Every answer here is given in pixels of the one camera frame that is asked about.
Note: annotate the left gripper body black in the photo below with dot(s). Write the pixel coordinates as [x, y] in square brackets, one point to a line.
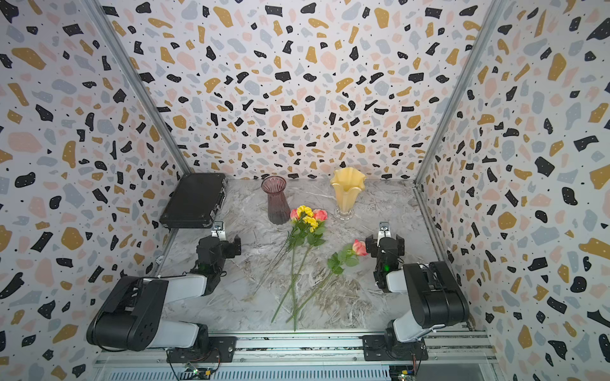
[226, 252]

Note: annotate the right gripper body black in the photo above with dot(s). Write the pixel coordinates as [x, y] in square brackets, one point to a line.
[373, 244]

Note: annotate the pink rose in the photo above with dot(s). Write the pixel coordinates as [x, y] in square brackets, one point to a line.
[347, 257]
[294, 214]
[321, 215]

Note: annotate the yellow flower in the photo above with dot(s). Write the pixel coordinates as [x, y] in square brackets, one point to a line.
[305, 212]
[298, 258]

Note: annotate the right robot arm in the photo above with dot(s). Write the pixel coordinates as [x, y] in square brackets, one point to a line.
[435, 300]

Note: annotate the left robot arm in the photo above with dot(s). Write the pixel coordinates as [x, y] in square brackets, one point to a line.
[131, 317]

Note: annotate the black hard case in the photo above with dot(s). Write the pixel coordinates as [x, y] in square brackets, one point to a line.
[196, 202]

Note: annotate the purple ribbed glass vase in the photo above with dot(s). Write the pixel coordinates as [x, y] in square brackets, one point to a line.
[278, 208]

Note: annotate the yellow fluted glass vase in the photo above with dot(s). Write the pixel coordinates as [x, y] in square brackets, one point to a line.
[348, 183]

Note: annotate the green circuit board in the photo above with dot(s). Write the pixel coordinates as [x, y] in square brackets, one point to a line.
[194, 373]

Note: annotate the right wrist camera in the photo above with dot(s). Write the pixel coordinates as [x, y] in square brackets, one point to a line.
[383, 231]

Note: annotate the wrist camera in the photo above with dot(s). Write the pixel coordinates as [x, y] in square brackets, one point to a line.
[383, 231]
[218, 230]

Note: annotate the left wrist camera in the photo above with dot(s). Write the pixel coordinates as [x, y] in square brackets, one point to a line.
[218, 230]

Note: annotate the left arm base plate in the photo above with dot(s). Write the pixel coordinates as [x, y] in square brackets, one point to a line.
[208, 350]

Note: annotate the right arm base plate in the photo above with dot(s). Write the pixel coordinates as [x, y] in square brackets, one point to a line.
[379, 348]

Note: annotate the aluminium front rail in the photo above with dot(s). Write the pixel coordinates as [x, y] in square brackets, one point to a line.
[453, 355]

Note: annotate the left corner aluminium post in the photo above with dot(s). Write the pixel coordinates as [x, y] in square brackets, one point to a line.
[95, 12]

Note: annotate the corner aluminium post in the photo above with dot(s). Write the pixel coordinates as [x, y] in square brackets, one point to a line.
[489, 21]
[95, 12]

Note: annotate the right corner aluminium post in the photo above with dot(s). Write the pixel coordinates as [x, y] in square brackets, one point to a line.
[489, 21]

